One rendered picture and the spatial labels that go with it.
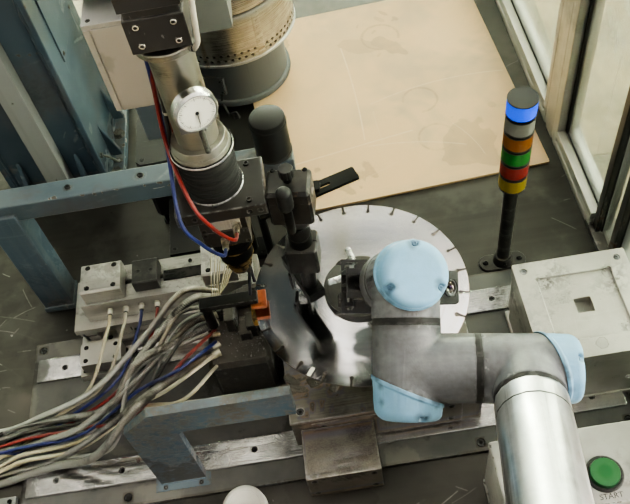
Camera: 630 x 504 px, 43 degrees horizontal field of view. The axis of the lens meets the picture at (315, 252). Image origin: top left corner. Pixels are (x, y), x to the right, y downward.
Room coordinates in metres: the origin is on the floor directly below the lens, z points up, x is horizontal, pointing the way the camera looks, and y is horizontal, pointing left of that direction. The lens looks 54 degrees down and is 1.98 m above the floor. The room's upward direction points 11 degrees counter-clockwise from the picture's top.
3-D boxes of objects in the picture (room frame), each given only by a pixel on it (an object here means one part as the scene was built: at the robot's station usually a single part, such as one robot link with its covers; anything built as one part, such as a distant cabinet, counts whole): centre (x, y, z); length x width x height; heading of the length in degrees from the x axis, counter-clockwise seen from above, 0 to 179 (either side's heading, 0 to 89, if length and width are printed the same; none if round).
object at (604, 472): (0.34, -0.32, 0.90); 0.04 x 0.04 x 0.02
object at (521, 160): (0.80, -0.33, 1.05); 0.05 x 0.04 x 0.03; 178
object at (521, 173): (0.80, -0.33, 1.02); 0.05 x 0.04 x 0.03; 178
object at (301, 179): (0.65, 0.02, 1.17); 0.06 x 0.05 x 0.20; 79
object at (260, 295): (0.68, 0.14, 0.95); 0.10 x 0.03 x 0.07; 88
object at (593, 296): (0.60, -0.39, 0.82); 0.18 x 0.18 x 0.15; 88
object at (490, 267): (0.80, -0.33, 0.76); 0.09 x 0.03 x 0.03; 88
